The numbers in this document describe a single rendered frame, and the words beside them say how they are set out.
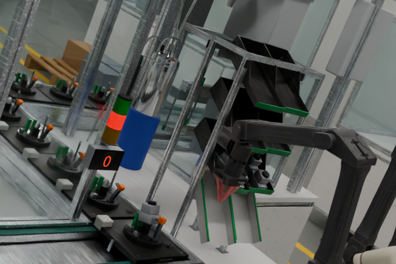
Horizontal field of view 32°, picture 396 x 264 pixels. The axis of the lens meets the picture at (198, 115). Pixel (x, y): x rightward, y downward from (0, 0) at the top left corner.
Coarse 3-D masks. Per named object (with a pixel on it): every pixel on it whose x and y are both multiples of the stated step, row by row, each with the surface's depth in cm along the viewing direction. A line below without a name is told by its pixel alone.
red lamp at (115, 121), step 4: (112, 112) 213; (112, 116) 213; (116, 116) 212; (120, 116) 212; (124, 116) 214; (108, 120) 214; (112, 120) 213; (116, 120) 213; (120, 120) 213; (124, 120) 215; (108, 124) 214; (112, 124) 213; (116, 124) 213; (120, 124) 214; (116, 128) 214; (120, 128) 215
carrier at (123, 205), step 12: (96, 180) 246; (96, 192) 246; (108, 192) 251; (84, 204) 237; (96, 204) 239; (108, 204) 240; (120, 204) 249; (96, 216) 232; (108, 216) 235; (120, 216) 239; (132, 216) 243
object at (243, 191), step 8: (208, 120) 250; (216, 120) 252; (200, 128) 249; (208, 128) 245; (200, 136) 248; (208, 136) 245; (200, 144) 247; (216, 144) 254; (216, 168) 244; (216, 176) 238; (216, 184) 237; (240, 192) 241
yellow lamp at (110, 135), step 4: (108, 128) 214; (112, 128) 214; (104, 132) 215; (108, 132) 214; (112, 132) 214; (116, 132) 214; (104, 136) 215; (108, 136) 214; (112, 136) 214; (116, 136) 215; (104, 140) 215; (108, 140) 214; (112, 140) 214; (116, 140) 216
